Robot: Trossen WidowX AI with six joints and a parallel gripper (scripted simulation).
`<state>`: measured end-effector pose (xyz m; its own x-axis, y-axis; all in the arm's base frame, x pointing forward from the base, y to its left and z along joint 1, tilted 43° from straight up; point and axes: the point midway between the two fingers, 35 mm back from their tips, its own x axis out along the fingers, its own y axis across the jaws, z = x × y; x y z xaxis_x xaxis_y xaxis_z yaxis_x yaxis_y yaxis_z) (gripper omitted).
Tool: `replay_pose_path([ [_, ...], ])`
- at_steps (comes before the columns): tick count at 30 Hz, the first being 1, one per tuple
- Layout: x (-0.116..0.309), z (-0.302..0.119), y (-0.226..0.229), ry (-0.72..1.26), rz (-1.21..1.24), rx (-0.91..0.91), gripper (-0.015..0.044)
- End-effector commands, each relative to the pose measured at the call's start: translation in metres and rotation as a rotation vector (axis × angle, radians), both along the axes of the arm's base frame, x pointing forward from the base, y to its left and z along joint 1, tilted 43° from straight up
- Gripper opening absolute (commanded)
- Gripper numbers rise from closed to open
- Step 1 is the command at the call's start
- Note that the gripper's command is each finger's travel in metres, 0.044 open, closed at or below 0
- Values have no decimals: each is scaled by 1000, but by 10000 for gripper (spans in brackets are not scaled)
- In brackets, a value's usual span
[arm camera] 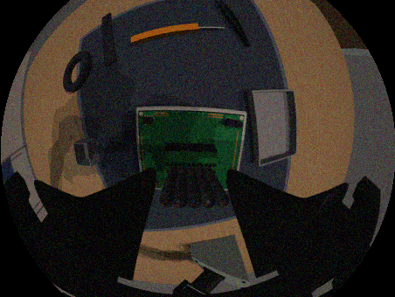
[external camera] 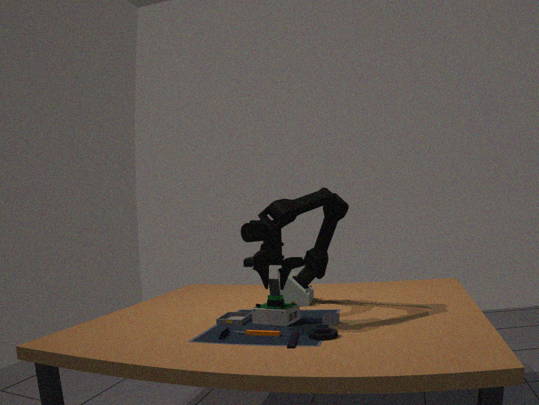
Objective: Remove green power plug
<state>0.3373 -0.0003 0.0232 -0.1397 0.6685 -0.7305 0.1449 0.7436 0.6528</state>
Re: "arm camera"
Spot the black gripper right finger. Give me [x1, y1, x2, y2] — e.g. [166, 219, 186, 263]
[226, 169, 349, 278]

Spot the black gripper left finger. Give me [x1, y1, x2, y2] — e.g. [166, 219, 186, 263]
[34, 169, 156, 281]

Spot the green circuit board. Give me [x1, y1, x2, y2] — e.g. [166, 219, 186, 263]
[138, 110, 244, 190]

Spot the dark blue mat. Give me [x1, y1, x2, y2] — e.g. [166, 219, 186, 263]
[77, 0, 292, 232]

